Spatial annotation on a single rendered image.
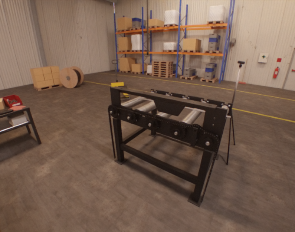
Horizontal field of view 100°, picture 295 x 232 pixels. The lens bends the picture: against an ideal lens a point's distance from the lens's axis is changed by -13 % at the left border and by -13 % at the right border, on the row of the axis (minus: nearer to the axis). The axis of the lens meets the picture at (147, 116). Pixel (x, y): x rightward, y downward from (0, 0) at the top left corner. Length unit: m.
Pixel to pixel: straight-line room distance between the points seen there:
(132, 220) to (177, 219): 0.46
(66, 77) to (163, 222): 7.20
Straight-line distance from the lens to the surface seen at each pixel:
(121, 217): 1.79
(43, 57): 11.18
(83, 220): 1.87
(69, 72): 7.72
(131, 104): 2.03
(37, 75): 8.35
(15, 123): 3.18
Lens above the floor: 1.56
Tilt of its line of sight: 24 degrees down
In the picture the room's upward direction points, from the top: straight up
